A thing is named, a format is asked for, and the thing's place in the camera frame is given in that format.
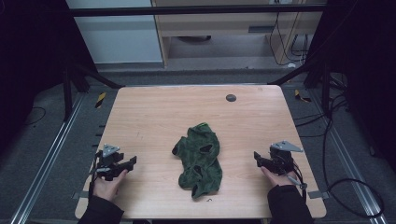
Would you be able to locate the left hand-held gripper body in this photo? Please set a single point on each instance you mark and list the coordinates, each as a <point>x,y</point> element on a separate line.
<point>107,161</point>

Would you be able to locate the dark curtain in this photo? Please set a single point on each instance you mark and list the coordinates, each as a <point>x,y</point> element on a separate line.
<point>364,77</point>
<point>31,62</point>

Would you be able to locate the black metal stand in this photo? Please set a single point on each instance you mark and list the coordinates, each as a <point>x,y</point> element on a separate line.
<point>325,87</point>
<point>67,93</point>

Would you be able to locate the green crumpled cloth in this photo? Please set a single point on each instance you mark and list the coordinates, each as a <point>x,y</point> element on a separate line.
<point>199,161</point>

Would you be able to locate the white cabinet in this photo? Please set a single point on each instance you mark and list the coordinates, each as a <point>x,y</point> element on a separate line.
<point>118,34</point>

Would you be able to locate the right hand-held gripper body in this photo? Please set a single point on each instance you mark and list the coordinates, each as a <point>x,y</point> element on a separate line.
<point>280,161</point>

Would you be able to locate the grey round table grommet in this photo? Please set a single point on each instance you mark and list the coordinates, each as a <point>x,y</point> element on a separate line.
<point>231,98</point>

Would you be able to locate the grey table bracket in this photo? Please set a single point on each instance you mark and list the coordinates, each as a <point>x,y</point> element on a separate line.
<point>80,195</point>
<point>318,194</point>

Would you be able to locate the light wooden desk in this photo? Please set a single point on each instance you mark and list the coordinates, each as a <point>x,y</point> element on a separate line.
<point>218,25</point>

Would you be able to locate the person's right hand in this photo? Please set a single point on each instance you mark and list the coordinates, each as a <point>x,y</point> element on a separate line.
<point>280,179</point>

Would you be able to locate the yellow black striped tape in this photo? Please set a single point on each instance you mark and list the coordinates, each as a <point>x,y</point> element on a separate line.
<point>300,96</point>
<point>100,100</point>

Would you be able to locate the person's left hand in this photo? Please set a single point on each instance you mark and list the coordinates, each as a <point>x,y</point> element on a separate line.
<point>106,188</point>

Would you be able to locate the aluminium floor rail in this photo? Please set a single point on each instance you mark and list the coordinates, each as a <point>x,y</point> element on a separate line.
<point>351,165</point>
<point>46,158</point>

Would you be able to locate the black horizontal frame bar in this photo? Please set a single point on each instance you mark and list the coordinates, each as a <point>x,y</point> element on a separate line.
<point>186,11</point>

